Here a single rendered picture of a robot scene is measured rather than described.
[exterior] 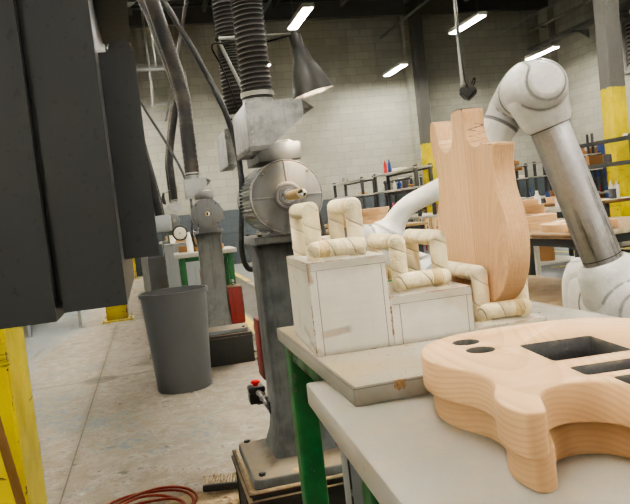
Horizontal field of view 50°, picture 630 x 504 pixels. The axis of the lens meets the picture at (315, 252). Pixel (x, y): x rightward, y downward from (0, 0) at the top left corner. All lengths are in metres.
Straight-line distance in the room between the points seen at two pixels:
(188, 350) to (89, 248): 4.80
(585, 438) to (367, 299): 0.56
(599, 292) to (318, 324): 0.87
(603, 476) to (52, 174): 0.68
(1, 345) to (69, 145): 1.84
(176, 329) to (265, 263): 2.51
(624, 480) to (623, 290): 1.12
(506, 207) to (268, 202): 1.17
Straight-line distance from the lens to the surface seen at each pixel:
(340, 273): 1.24
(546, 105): 1.80
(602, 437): 0.82
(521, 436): 0.69
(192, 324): 4.94
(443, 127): 1.59
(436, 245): 1.33
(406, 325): 1.28
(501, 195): 1.32
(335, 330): 1.25
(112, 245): 0.16
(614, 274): 1.87
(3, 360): 2.00
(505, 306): 1.38
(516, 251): 1.31
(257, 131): 2.04
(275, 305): 2.49
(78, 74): 0.16
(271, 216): 2.32
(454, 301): 1.31
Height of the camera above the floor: 1.20
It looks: 4 degrees down
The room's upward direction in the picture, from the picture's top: 6 degrees counter-clockwise
